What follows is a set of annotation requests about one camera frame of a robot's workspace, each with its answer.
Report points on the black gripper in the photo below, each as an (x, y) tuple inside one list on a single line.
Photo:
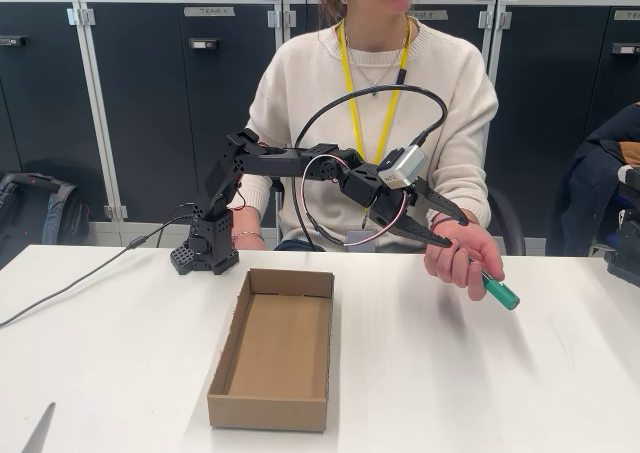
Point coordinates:
[(389, 208)]

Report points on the green capped marker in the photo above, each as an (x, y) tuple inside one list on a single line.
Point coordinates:
[(500, 290)]

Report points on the person's right forearm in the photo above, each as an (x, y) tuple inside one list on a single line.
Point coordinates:
[(250, 243)]

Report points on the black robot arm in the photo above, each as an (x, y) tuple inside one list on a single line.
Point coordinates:
[(270, 163)]

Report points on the person's left forearm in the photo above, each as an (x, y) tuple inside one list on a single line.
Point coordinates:
[(465, 193)]

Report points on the person in white sweater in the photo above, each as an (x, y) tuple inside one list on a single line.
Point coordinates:
[(320, 88)]

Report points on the person's left hand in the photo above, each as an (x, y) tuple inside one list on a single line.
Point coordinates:
[(460, 258)]

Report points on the purple wristband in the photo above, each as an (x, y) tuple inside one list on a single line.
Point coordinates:
[(440, 219)]

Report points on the pale name badge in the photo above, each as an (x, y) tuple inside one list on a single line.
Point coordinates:
[(356, 237)]

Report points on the dark blue jacket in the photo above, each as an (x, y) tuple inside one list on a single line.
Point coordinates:
[(600, 173)]

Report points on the tape label team 3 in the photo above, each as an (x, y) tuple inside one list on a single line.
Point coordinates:
[(430, 15)]

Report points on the brown cardboard box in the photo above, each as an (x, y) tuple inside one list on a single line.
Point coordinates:
[(275, 348)]

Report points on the grey tape label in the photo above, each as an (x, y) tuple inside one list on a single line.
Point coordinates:
[(629, 15)]

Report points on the tape label team 4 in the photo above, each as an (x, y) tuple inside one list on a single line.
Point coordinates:
[(210, 11)]

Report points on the dark grey backpack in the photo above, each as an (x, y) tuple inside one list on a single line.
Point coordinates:
[(35, 213)]

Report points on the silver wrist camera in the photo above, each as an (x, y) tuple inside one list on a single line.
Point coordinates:
[(407, 165)]

